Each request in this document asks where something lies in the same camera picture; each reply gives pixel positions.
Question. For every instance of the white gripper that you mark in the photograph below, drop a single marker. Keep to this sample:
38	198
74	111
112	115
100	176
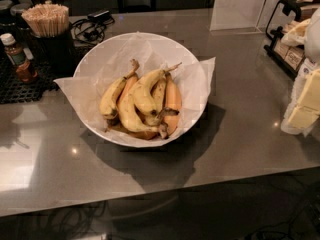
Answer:
314	37

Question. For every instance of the orange banana right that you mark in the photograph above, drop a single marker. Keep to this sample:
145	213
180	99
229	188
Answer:
173	105

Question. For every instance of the small spotted yellow banana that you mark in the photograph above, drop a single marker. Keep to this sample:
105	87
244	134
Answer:
158	93

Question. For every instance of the yellow banana curved front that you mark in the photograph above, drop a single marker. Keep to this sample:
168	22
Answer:
132	122

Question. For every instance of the orange banana underneath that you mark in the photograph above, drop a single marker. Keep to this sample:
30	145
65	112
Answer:
115	123

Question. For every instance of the white bowl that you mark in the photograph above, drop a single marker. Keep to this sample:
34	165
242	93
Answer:
100	54

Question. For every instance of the sugar packets in rack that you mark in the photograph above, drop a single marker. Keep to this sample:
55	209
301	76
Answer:
289	46

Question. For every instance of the white paper liner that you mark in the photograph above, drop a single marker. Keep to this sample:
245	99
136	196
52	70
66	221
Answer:
196	80

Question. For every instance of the black stir stick cup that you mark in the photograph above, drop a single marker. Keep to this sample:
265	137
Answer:
59	51

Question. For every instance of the wooden stir sticks bundle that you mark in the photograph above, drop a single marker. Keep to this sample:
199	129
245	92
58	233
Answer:
47	20

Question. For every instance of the brown sauce bottle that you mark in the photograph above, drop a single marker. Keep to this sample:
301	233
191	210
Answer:
24	70

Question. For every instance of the black rubber grid mat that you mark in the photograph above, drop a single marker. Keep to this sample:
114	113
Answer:
12	90

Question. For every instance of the black wire packet rack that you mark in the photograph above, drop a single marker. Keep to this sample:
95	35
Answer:
287	14

